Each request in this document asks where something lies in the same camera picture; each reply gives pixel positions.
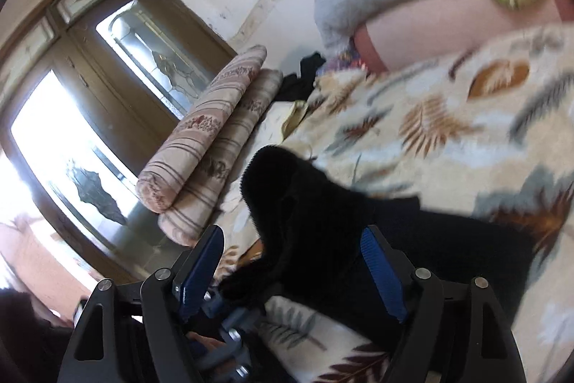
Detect multicoloured cloth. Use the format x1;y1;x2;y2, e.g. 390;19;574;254
318;46;373;75

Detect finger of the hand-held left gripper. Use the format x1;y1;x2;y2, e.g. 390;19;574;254
204;289;266;383

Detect pink mattress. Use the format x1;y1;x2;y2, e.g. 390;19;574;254
354;0;574;74

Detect pile of dark clothes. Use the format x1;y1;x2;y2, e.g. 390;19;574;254
273;53;328;103

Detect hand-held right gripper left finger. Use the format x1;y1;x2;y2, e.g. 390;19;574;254
57;224;226;383

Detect black pants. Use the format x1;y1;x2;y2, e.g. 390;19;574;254
220;145;539;348

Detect leaf print blanket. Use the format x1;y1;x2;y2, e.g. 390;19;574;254
211;24;574;383

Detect person's left hand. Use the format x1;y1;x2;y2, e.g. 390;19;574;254
186;331;229;370

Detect person's dark clothing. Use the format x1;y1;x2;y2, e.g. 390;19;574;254
0;289;75;383

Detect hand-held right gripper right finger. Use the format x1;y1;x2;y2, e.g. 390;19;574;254
360;224;528;383

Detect wooden door with glass panels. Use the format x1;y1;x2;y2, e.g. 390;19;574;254
0;0;238;289

